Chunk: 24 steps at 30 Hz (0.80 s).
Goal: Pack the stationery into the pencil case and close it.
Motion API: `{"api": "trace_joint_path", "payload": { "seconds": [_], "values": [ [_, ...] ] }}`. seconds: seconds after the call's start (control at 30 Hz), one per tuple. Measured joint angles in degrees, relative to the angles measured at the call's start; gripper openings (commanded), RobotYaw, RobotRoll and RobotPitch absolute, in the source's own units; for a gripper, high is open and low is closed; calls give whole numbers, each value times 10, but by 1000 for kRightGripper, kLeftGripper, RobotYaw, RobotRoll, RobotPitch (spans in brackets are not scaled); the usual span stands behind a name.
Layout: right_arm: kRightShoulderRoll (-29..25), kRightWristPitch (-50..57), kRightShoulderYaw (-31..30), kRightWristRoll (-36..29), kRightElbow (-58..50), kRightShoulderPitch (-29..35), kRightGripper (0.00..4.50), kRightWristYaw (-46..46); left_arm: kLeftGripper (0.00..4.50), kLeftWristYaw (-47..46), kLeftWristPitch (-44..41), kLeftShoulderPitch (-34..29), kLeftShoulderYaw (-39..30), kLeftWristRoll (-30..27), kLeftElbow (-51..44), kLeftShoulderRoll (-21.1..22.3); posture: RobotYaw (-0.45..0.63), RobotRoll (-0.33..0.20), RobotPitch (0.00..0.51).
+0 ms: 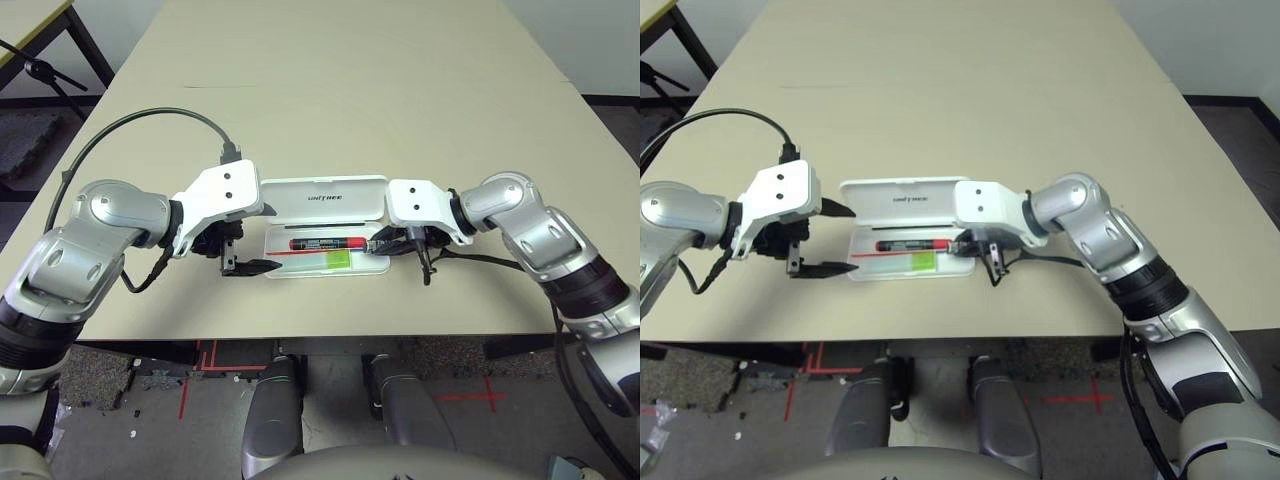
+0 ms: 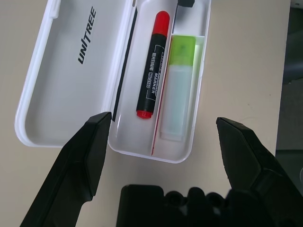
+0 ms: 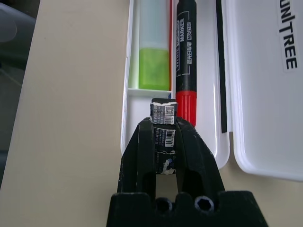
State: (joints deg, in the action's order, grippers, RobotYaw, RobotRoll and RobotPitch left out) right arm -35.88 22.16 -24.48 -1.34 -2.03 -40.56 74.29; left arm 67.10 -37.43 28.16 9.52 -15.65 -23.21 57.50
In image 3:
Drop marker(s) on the black eraser with torn label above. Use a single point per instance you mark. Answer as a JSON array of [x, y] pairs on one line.
[[163, 111]]

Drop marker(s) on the black marker with red cap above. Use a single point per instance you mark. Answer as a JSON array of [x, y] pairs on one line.
[[185, 71]]

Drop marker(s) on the white plastic pencil case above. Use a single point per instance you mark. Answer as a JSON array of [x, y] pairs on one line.
[[255, 94]]

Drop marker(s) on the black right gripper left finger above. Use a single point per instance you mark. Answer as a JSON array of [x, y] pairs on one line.
[[139, 153]]

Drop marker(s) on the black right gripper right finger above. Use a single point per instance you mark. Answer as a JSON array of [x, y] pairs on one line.
[[196, 160]]

